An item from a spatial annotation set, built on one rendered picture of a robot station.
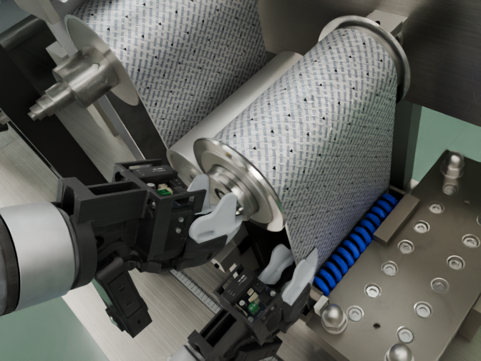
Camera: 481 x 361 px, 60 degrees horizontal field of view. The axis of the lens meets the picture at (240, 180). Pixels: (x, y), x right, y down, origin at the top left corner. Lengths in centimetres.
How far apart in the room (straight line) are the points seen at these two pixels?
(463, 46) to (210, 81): 35
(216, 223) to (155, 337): 45
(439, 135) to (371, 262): 164
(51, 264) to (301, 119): 30
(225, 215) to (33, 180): 89
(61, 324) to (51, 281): 182
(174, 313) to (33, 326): 143
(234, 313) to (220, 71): 36
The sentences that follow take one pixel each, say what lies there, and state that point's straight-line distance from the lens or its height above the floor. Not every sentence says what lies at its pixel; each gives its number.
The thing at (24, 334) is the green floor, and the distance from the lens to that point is 223.
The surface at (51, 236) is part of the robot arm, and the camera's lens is 32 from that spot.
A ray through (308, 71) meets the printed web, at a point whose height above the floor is 131.
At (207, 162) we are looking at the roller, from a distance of 50.
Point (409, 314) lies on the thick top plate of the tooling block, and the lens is 65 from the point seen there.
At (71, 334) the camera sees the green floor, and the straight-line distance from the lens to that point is 208.
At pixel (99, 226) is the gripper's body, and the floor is 139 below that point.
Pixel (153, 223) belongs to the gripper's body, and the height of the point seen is 136.
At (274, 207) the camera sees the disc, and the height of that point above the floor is 126.
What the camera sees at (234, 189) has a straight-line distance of 46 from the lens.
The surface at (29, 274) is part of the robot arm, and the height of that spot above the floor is 142.
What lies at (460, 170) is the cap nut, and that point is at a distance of 76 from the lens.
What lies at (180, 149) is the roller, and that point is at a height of 123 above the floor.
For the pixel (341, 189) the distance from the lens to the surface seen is 58.
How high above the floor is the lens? 163
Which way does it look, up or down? 49 degrees down
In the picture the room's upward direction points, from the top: 20 degrees counter-clockwise
